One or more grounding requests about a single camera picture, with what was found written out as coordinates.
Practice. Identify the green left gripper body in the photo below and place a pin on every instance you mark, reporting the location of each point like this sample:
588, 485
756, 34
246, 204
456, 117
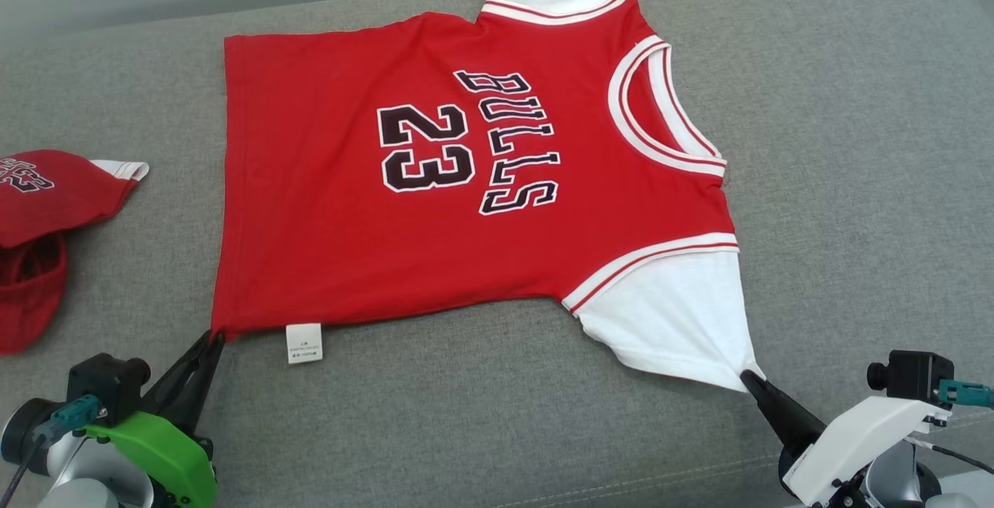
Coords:
167, 454

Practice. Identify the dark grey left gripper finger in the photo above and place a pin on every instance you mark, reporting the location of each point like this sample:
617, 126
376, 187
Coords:
178, 376
198, 399

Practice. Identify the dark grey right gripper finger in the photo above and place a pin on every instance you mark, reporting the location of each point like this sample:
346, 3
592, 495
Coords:
788, 419

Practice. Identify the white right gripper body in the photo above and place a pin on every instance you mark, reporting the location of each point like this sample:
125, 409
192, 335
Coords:
862, 434

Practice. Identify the red Bulls jersey shirt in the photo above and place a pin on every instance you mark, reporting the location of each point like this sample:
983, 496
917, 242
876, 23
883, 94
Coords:
326, 244

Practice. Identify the red shorts with white stripe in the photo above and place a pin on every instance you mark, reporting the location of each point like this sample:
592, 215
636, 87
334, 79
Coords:
54, 197

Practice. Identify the grey fabric sofa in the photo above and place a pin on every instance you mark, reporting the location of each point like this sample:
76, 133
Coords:
854, 182

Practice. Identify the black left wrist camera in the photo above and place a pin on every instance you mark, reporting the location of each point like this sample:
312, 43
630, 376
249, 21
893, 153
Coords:
105, 380

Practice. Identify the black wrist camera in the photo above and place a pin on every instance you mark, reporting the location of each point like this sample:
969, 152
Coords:
105, 380
912, 374

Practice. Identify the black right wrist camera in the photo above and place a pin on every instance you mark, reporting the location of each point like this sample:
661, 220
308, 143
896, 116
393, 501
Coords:
912, 374

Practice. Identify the teal left camera connector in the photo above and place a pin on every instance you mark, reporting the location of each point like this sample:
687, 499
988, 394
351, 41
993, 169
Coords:
74, 415

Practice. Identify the teal camera connector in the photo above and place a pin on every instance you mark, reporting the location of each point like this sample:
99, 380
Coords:
74, 415
967, 394

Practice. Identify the teal right camera connector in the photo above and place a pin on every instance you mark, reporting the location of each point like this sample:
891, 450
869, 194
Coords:
967, 394

